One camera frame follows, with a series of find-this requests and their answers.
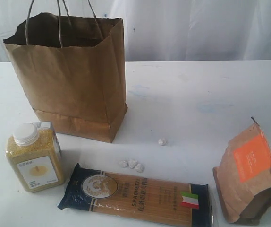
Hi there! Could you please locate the white pebble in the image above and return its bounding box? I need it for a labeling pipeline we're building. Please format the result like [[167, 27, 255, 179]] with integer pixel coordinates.
[[119, 160, 128, 168], [135, 163, 144, 173], [158, 138, 167, 146], [128, 159, 138, 169]]

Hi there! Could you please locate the spaghetti package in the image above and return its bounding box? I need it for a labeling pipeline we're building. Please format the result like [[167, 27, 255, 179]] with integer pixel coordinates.
[[58, 164, 212, 227]]

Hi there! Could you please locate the millet bottle with white cap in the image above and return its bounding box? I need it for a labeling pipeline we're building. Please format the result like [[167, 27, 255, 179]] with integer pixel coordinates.
[[6, 122, 65, 192]]

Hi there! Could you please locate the brown paper shopping bag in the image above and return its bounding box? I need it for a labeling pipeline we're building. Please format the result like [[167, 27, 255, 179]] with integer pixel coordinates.
[[3, 12, 127, 143]]

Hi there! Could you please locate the kraft pouch with orange label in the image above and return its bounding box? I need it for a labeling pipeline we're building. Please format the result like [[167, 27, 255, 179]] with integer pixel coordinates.
[[213, 122, 271, 226]]

